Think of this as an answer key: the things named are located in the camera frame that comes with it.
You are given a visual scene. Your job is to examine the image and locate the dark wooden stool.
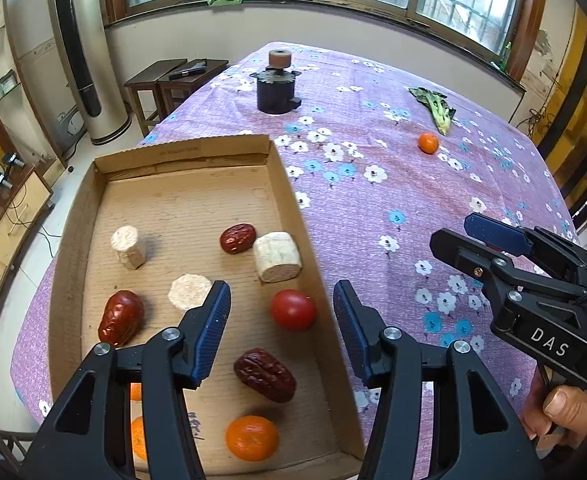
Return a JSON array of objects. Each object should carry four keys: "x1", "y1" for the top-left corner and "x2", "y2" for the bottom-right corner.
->
[
  {"x1": 124, "y1": 59, "x2": 188, "y2": 136},
  {"x1": 158, "y1": 59, "x2": 229, "y2": 116}
]

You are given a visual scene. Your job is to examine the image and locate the green leafy vegetable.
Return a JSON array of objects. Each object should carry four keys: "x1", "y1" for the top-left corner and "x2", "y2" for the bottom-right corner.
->
[{"x1": 408, "y1": 86, "x2": 457, "y2": 136}]

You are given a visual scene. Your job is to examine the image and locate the purple floral tablecloth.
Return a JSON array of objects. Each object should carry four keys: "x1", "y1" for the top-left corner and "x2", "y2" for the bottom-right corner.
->
[{"x1": 8, "y1": 41, "x2": 579, "y2": 480}]

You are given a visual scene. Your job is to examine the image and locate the large shiny red date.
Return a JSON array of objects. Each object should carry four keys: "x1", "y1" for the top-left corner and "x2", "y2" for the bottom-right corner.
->
[{"x1": 98, "y1": 290, "x2": 145, "y2": 347}]

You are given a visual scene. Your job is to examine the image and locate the tower air conditioner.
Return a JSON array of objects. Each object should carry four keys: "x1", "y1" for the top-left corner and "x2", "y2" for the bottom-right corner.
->
[{"x1": 46, "y1": 0, "x2": 130, "y2": 146}]

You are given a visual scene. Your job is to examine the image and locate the black remote control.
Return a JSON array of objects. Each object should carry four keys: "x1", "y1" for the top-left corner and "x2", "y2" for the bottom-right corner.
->
[{"x1": 168, "y1": 61, "x2": 208, "y2": 81}]

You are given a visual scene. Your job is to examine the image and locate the large red tomato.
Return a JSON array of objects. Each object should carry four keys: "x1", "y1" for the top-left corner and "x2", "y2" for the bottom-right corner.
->
[{"x1": 270, "y1": 289, "x2": 317, "y2": 331}]

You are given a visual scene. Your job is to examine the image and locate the large orange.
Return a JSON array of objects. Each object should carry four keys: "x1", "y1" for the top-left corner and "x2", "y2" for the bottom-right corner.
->
[{"x1": 225, "y1": 415, "x2": 280, "y2": 462}]

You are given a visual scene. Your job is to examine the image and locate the small red date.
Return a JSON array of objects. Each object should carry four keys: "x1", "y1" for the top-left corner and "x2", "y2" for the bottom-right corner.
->
[{"x1": 220, "y1": 223, "x2": 258, "y2": 256}]

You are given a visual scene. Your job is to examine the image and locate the wooden cabinet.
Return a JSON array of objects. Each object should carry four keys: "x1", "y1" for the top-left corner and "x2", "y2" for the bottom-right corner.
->
[{"x1": 0, "y1": 165, "x2": 54, "y2": 331}]

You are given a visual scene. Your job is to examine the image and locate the person's right hand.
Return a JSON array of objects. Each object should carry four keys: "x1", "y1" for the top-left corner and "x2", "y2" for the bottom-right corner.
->
[{"x1": 521, "y1": 370, "x2": 587, "y2": 448}]

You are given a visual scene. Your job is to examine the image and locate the cardboard box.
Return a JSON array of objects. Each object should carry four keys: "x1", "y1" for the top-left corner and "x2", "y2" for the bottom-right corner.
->
[{"x1": 48, "y1": 134, "x2": 367, "y2": 476}]

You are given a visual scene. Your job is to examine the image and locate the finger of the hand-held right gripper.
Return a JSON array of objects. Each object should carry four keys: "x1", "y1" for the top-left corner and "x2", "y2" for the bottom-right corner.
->
[
  {"x1": 464, "y1": 212, "x2": 587, "y2": 283},
  {"x1": 429, "y1": 227, "x2": 587, "y2": 307}
]

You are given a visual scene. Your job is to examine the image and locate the black cylinder with wooden knob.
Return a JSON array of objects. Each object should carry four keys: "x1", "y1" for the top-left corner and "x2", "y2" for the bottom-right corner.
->
[{"x1": 250, "y1": 49, "x2": 303, "y2": 115}]

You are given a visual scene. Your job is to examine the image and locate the beige yam chunk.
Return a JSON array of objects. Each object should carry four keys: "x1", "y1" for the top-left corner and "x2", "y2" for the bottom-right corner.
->
[
  {"x1": 168, "y1": 273, "x2": 213, "y2": 316},
  {"x1": 110, "y1": 226, "x2": 148, "y2": 271},
  {"x1": 252, "y1": 231, "x2": 303, "y2": 283}
]

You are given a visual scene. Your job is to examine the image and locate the dark wrinkled red date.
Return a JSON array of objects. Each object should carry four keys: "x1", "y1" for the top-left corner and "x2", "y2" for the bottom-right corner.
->
[{"x1": 234, "y1": 348, "x2": 297, "y2": 404}]

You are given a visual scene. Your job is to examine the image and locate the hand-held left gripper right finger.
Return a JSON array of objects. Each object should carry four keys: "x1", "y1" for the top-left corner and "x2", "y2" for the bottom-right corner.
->
[{"x1": 332, "y1": 280, "x2": 544, "y2": 480}]

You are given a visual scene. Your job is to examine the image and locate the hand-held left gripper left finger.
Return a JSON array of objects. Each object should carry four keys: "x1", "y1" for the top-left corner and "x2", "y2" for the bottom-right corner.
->
[{"x1": 18, "y1": 280, "x2": 232, "y2": 480}]

